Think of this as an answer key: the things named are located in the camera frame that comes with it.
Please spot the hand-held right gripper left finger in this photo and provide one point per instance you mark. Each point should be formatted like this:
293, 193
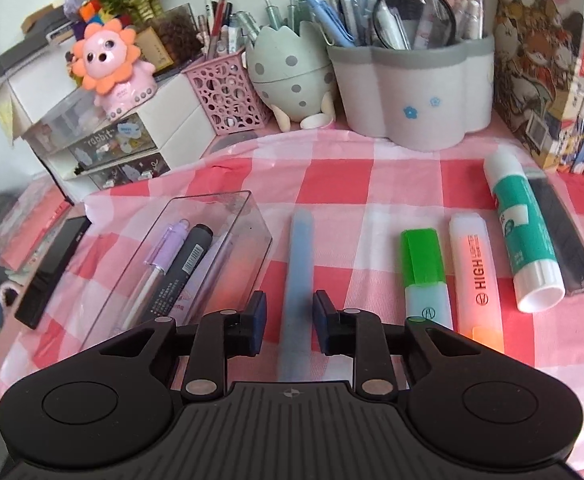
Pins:
254, 322

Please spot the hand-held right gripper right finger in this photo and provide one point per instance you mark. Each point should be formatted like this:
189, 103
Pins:
324, 322

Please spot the light blue pen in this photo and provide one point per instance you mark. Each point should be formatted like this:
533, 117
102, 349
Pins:
299, 260

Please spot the clear plastic tray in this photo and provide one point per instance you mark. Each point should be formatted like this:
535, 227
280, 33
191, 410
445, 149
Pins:
242, 240

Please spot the black marker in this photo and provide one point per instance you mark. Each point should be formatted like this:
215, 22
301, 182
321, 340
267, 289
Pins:
187, 260

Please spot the purple pen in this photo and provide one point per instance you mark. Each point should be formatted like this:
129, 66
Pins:
164, 250

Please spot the green highlighter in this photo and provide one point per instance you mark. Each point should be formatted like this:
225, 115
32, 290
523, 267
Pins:
421, 260

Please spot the orange highlighter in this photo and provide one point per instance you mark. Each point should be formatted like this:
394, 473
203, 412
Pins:
476, 270

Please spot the green white glue stick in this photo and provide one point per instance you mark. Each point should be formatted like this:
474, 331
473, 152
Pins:
516, 220

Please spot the dark pencil lead case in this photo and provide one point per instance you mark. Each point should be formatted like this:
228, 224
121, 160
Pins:
566, 240

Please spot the pink checked tablecloth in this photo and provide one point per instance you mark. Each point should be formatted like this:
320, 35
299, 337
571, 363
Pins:
351, 185

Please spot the black rectangular case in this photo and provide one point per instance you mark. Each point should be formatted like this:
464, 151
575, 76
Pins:
52, 270

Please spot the white drawer organiser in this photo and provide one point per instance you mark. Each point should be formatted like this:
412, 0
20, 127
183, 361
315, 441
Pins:
177, 115

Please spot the pink mesh pen holder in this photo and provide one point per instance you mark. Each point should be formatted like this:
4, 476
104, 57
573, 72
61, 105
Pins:
222, 90

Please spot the grey flower-shaped pen holder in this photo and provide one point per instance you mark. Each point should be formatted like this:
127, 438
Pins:
411, 90

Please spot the green egg-shaped pen holder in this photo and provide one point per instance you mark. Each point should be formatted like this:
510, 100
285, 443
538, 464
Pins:
282, 75

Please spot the gold label card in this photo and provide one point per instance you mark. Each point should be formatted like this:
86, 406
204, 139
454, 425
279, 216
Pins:
154, 50

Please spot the clear planter box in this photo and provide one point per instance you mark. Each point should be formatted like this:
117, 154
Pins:
177, 35

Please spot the pink sunflower toy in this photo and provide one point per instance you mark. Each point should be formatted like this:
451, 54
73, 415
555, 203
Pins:
104, 57

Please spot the bunch of pastel pens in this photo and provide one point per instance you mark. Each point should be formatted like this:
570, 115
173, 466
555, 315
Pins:
342, 15

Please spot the bunch of teal pens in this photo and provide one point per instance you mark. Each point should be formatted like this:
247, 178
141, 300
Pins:
272, 12

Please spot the bunch of red black pens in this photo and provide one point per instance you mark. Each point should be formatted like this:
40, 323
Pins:
222, 10

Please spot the black magnifying glass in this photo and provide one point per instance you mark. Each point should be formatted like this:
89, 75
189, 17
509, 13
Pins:
421, 20

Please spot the white cardboard box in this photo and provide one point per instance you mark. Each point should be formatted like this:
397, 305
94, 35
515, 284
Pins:
22, 97

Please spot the comic book pink spine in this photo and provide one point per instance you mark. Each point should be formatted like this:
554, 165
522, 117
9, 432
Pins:
531, 60

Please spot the colourful puzzle cube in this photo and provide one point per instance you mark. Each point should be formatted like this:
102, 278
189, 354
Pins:
88, 17

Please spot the stack of dark boxes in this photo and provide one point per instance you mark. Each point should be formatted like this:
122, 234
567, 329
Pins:
27, 45

